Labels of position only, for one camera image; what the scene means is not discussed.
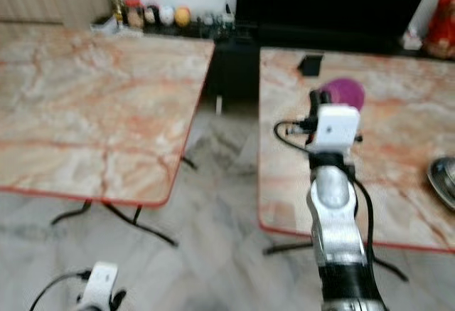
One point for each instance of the purple bowl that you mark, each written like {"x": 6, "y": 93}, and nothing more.
{"x": 345, "y": 90}

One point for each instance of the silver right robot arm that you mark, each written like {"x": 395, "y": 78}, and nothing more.
{"x": 335, "y": 218}

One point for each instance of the small black object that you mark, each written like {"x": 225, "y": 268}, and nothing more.
{"x": 311, "y": 64}

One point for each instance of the black television screen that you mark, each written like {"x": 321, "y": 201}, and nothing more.
{"x": 327, "y": 1}

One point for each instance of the small white figurine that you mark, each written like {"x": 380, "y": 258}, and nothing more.
{"x": 411, "y": 40}

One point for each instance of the red statue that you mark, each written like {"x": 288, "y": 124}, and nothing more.
{"x": 442, "y": 30}

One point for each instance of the steel bowl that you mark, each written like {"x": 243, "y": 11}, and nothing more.
{"x": 443, "y": 183}

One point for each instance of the yellow round figurine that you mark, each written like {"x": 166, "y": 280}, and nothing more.
{"x": 182, "y": 16}

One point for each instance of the white round figurine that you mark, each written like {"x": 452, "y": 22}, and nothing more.
{"x": 166, "y": 16}

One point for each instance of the dark round figurine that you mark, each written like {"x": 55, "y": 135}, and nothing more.
{"x": 151, "y": 16}

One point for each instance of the red-lidded jar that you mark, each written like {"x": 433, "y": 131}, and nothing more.
{"x": 134, "y": 13}

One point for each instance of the golden trophy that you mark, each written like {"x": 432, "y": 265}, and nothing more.
{"x": 116, "y": 8}

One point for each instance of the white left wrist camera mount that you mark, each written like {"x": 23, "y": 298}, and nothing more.
{"x": 99, "y": 282}

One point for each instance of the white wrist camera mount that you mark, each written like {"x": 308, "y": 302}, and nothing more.
{"x": 99, "y": 282}
{"x": 338, "y": 127}

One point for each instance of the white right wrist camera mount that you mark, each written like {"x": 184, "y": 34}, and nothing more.
{"x": 338, "y": 127}

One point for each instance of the black metal table leg frame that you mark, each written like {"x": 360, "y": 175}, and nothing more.
{"x": 284, "y": 247}
{"x": 124, "y": 218}

